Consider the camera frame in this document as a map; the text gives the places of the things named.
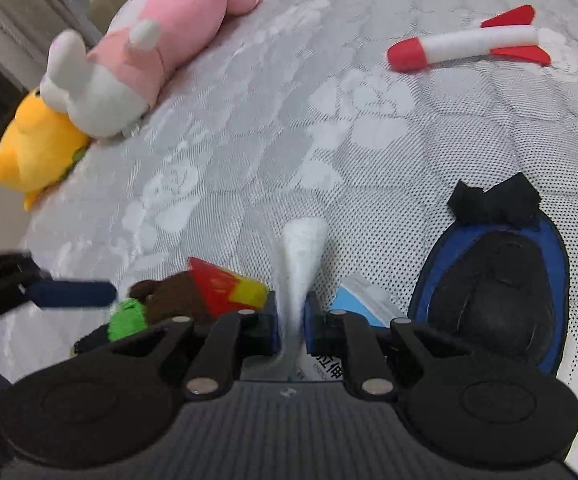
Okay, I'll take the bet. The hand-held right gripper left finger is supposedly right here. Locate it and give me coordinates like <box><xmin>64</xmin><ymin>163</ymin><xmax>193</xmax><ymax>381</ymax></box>
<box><xmin>114</xmin><ymin>290</ymin><xmax>285</xmax><ymax>402</ymax></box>

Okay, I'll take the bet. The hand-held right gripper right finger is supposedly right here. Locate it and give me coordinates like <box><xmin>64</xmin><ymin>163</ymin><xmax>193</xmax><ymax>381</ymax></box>
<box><xmin>303</xmin><ymin>290</ymin><xmax>471</xmax><ymax>403</ymax></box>

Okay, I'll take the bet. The blue wet wipes packet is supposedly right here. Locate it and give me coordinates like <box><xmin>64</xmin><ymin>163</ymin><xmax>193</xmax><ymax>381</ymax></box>
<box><xmin>296</xmin><ymin>272</ymin><xmax>401</xmax><ymax>384</ymax></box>

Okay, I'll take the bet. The white wet wipe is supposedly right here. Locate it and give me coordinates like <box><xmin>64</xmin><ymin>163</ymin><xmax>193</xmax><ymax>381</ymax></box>
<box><xmin>273</xmin><ymin>216</ymin><xmax>330</xmax><ymax>380</ymax></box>

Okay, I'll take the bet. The black round container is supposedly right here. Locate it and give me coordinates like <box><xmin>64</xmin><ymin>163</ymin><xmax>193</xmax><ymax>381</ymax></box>
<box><xmin>407</xmin><ymin>172</ymin><xmax>571</xmax><ymax>379</ymax></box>

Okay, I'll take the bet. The knitted flower pot toy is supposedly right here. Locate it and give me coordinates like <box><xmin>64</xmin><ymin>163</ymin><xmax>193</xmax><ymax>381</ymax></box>
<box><xmin>74</xmin><ymin>257</ymin><xmax>271</xmax><ymax>357</ymax></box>

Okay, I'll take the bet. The yellow plush toy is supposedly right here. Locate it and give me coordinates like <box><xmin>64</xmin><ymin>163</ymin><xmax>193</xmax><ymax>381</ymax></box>
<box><xmin>0</xmin><ymin>87</ymin><xmax>91</xmax><ymax>212</ymax></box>

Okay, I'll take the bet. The white quilted mattress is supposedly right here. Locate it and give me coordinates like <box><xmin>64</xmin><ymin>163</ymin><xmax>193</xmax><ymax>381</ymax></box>
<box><xmin>14</xmin><ymin>0</ymin><xmax>578</xmax><ymax>480</ymax></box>

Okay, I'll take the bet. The pink rabbit plush toy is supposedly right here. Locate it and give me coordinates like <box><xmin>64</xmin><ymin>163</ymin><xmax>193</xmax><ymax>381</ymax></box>
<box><xmin>39</xmin><ymin>0</ymin><xmax>263</xmax><ymax>140</ymax></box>

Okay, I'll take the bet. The red white rocket plush toy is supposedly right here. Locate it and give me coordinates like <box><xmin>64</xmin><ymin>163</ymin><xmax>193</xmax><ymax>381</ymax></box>
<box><xmin>386</xmin><ymin>5</ymin><xmax>553</xmax><ymax>74</ymax></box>

